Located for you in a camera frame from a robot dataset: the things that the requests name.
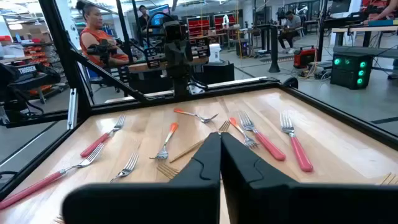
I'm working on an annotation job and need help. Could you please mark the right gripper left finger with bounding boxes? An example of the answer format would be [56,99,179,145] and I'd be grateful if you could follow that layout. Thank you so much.
[61,132,222,224]

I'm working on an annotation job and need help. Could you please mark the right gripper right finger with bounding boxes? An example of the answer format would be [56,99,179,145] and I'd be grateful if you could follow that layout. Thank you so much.
[220,132,398,224]

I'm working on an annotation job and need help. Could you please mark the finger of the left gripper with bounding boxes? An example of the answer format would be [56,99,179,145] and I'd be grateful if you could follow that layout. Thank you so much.
[178,36,211,77]
[144,45,180,78]

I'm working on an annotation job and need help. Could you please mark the orange-handled silver fork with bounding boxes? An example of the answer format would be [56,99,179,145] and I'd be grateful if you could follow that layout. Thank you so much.
[149,122,179,161]
[109,151,140,184]
[228,116,259,149]
[173,108,220,124]

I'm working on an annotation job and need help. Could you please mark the red-handled silver fork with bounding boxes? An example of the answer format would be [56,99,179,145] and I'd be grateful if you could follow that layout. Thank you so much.
[0,142,106,211]
[279,111,314,173]
[80,114,126,159]
[238,110,287,162]

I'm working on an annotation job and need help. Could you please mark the white plastic canister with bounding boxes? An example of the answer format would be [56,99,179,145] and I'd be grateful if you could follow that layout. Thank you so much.
[207,43,222,64]

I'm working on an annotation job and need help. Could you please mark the wooden desk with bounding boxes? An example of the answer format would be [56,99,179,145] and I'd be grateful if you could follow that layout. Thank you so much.
[127,57,210,75]

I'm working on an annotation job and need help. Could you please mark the red storage bin rack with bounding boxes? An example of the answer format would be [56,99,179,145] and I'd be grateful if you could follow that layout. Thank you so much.
[213,12,238,32]
[186,15,212,39]

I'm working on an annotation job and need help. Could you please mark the black equipment case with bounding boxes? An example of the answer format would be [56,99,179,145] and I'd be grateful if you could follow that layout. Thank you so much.
[192,60,236,86]

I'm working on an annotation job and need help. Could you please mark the person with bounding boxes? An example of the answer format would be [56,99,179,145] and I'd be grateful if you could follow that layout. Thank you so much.
[277,10,303,54]
[363,0,398,26]
[137,4,150,31]
[75,1,131,68]

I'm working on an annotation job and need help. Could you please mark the blue-lit computer monitor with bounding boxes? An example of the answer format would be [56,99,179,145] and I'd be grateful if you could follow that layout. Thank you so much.
[147,4,172,27]

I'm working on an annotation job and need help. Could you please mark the red equipment case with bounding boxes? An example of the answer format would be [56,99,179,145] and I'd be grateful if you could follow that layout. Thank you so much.
[293,45,318,70]

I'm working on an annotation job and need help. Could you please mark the parts shelf with orange bins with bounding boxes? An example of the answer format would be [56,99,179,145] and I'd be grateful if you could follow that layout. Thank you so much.
[21,39,63,97]

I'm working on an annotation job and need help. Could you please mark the black computer tower green lights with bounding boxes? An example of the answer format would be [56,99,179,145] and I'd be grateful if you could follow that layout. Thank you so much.
[329,51,374,91]

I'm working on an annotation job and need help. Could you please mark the wooden-top workbench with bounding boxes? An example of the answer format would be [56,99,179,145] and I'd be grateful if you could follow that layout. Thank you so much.
[330,24,398,47]

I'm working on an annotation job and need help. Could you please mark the black pedestal post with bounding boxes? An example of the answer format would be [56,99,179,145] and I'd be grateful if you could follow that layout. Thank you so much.
[267,24,282,74]

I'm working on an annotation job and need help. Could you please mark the black aluminium rig frame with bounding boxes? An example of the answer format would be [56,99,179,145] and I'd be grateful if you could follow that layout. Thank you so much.
[0,0,398,200]

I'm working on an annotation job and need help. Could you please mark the silver aluminium bracket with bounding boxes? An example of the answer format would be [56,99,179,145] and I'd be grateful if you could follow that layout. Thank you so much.
[66,88,79,131]

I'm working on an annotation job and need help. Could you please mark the black frame clamp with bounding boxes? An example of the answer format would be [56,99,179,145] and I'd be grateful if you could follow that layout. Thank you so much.
[282,77,300,90]

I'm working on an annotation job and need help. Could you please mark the floor cable bundle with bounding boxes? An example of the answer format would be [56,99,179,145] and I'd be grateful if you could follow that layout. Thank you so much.
[297,60,332,82]

